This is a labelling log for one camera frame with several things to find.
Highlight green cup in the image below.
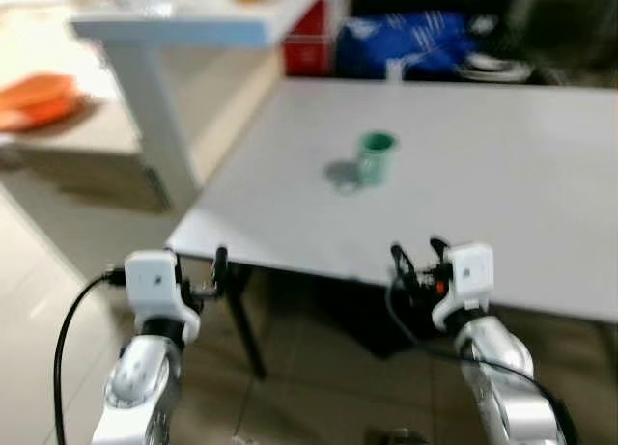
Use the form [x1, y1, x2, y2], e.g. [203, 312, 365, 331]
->
[355, 130, 399, 188]

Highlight dark robot foot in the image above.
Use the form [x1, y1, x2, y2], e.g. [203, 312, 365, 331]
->
[365, 427, 433, 445]

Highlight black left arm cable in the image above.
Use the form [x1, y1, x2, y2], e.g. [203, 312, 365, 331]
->
[52, 269, 127, 445]

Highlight red cardboard box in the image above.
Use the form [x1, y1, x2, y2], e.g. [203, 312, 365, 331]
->
[283, 35, 334, 77]
[295, 0, 336, 42]

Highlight black table leg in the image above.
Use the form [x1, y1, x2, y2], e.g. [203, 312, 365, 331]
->
[224, 262, 268, 380]

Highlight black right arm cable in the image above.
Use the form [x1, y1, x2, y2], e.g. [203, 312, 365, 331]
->
[384, 269, 580, 445]

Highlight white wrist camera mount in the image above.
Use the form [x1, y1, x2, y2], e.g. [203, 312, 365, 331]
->
[431, 242, 496, 332]
[125, 250, 202, 344]

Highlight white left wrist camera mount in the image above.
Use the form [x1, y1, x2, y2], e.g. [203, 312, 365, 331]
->
[125, 250, 202, 344]

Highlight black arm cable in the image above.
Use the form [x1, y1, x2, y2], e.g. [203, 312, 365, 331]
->
[52, 269, 127, 445]
[384, 269, 580, 445]

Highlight beige low cabinet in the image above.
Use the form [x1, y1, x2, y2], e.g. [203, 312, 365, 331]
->
[0, 96, 173, 216]

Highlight blue bag with white straps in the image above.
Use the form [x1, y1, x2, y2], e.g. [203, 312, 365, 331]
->
[335, 11, 534, 85]

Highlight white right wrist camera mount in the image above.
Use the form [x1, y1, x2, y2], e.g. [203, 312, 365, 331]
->
[431, 242, 496, 332]

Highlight white side table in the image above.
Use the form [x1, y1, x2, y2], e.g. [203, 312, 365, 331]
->
[68, 0, 336, 214]

